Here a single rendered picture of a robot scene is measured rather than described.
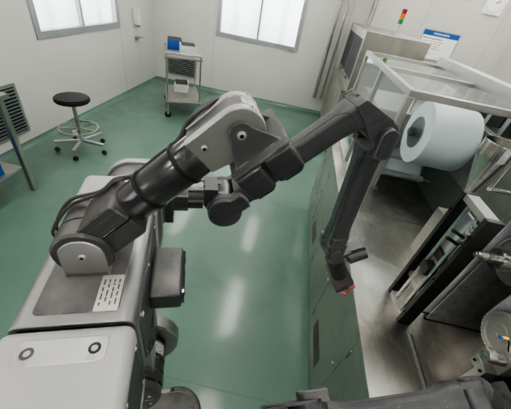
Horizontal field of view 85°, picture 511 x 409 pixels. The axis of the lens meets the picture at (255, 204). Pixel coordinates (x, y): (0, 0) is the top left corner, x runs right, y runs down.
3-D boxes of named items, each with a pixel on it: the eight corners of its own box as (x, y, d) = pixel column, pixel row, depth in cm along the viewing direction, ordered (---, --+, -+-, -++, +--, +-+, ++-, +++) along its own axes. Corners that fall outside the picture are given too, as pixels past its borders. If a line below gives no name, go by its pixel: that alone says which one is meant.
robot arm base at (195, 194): (169, 200, 70) (167, 158, 62) (201, 201, 72) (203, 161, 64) (165, 224, 63) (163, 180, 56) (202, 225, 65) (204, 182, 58)
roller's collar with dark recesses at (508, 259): (482, 257, 86) (496, 243, 82) (501, 261, 86) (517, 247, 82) (492, 273, 81) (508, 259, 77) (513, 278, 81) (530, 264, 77)
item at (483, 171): (403, 241, 150) (470, 145, 116) (429, 247, 150) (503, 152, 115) (411, 260, 139) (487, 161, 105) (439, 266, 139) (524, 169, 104)
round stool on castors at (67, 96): (79, 136, 356) (67, 85, 318) (119, 145, 354) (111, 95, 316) (47, 155, 312) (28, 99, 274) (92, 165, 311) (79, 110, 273)
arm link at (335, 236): (356, 109, 64) (380, 130, 55) (380, 110, 65) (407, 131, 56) (314, 240, 90) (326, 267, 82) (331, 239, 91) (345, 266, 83)
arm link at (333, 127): (362, 71, 58) (387, 86, 50) (380, 120, 66) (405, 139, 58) (199, 187, 69) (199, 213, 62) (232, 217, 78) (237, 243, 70)
